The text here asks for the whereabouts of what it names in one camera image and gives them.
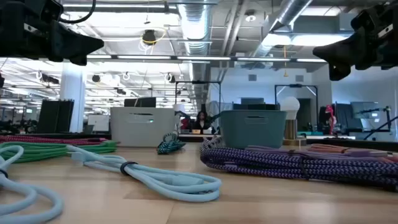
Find white board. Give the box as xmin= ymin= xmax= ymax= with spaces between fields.
xmin=87 ymin=114 xmax=110 ymax=132

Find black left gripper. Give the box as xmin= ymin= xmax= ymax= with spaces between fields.
xmin=0 ymin=0 xmax=105 ymax=67

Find green braided USB cable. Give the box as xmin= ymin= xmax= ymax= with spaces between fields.
xmin=0 ymin=140 xmax=118 ymax=163

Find black aluminium table frame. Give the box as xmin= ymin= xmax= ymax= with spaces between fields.
xmin=0 ymin=133 xmax=398 ymax=152

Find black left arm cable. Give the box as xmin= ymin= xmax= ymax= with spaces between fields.
xmin=58 ymin=0 xmax=96 ymax=24

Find black ceiling camera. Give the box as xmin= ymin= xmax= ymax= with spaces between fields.
xmin=142 ymin=29 xmax=157 ymax=46

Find white bulb brass lamp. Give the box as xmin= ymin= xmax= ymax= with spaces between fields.
xmin=279 ymin=96 xmax=307 ymax=146

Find long ceiling light strip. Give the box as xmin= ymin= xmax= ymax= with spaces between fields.
xmin=86 ymin=55 xmax=327 ymax=63

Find teal black braided cable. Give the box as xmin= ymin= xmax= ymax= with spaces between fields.
xmin=156 ymin=132 xmax=187 ymax=156

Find light blue USB cable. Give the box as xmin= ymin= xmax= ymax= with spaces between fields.
xmin=0 ymin=144 xmax=65 ymax=224
xmin=65 ymin=144 xmax=223 ymax=203

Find silver ceiling duct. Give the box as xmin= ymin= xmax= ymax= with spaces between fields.
xmin=177 ymin=0 xmax=215 ymax=110

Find black background monitor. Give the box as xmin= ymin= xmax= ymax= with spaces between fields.
xmin=124 ymin=97 xmax=157 ymax=108

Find teal plastic bin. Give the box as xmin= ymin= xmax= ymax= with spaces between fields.
xmin=220 ymin=110 xmax=287 ymax=149

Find white building column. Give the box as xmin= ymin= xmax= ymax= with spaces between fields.
xmin=60 ymin=63 xmax=87 ymax=133

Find grey background monitor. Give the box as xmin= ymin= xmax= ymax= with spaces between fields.
xmin=350 ymin=101 xmax=380 ymax=119

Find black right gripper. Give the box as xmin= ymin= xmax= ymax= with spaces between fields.
xmin=312 ymin=1 xmax=398 ymax=82

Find white plastic bin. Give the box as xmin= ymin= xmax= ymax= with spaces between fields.
xmin=110 ymin=106 xmax=177 ymax=147

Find dark purple braided cable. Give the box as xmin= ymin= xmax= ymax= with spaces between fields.
xmin=200 ymin=141 xmax=398 ymax=190

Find red braided USB cable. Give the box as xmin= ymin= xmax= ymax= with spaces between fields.
xmin=0 ymin=134 xmax=108 ymax=146

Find person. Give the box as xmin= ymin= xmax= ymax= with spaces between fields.
xmin=192 ymin=111 xmax=213 ymax=131

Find black partition panels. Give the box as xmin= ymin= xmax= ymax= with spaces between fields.
xmin=37 ymin=99 xmax=75 ymax=134

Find black metal frame stand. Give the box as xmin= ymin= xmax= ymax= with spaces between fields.
xmin=274 ymin=83 xmax=319 ymax=131

